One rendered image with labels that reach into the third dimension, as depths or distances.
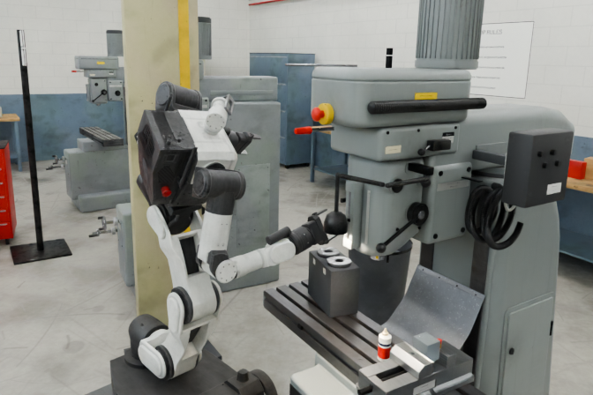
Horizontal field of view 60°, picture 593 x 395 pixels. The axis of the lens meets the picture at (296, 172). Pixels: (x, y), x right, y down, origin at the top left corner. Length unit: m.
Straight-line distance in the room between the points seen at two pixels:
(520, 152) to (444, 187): 0.26
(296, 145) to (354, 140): 7.51
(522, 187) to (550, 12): 4.79
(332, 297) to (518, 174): 0.82
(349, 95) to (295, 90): 7.49
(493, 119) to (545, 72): 4.41
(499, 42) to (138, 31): 4.57
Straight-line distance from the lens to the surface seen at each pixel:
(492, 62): 6.59
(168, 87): 1.89
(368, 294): 3.74
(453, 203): 1.72
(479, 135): 1.77
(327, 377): 1.87
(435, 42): 1.68
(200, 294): 1.99
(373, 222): 1.56
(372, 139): 1.46
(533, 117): 2.00
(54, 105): 10.29
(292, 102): 8.86
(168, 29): 3.06
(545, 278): 2.15
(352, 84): 1.38
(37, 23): 10.25
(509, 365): 2.12
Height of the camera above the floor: 1.91
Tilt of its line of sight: 13 degrees down
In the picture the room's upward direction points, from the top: 1 degrees clockwise
